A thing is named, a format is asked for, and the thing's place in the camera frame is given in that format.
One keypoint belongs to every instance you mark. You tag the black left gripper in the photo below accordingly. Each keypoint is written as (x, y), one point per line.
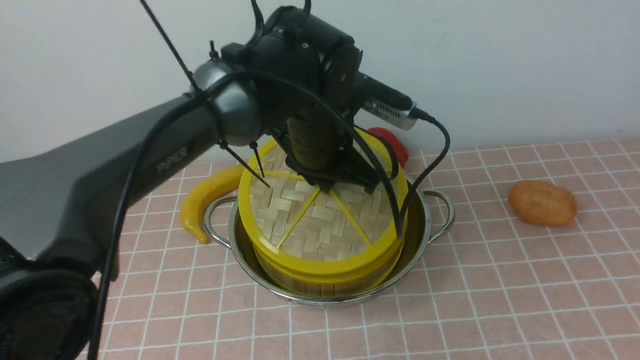
(319, 149)

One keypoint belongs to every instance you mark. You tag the yellow bamboo steamer lid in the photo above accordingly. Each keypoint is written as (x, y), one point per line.
(306, 231)

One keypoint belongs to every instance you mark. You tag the yellow bamboo steamer basket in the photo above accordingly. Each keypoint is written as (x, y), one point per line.
(334, 286)

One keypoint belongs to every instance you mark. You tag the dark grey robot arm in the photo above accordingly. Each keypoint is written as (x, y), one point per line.
(297, 79)

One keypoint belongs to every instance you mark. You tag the stainless steel pot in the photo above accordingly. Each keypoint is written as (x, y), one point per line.
(418, 237)

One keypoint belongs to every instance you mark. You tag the red plastic bell pepper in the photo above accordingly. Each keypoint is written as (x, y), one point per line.
(391, 139)

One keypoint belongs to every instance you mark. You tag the yellow plastic banana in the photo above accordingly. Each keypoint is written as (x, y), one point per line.
(197, 201)

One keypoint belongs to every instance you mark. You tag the pink checkered tablecloth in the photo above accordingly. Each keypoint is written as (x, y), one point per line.
(493, 288)

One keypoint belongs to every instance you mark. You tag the orange brown potato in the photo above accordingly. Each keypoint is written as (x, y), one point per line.
(542, 203)

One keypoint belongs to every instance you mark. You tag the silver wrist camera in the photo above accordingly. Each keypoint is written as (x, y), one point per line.
(384, 102)

